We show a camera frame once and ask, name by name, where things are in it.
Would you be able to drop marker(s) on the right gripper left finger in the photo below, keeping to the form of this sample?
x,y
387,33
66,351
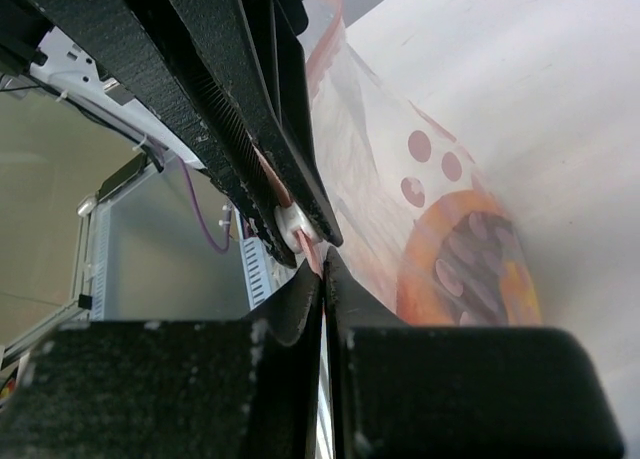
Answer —
x,y
244,388

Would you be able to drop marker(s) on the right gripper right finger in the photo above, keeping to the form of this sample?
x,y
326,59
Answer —
x,y
402,391

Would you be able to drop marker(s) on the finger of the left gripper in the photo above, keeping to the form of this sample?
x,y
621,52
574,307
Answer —
x,y
143,45
254,96

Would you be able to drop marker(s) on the red orange steak slice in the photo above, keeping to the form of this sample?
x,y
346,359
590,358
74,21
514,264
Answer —
x,y
463,266

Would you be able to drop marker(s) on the white slotted cable duct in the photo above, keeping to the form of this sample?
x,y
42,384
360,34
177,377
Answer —
x,y
257,271

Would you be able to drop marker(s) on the clear pink zip top bag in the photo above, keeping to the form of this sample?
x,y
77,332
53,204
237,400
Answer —
x,y
383,162

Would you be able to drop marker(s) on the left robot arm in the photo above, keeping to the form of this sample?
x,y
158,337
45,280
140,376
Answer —
x,y
32,47

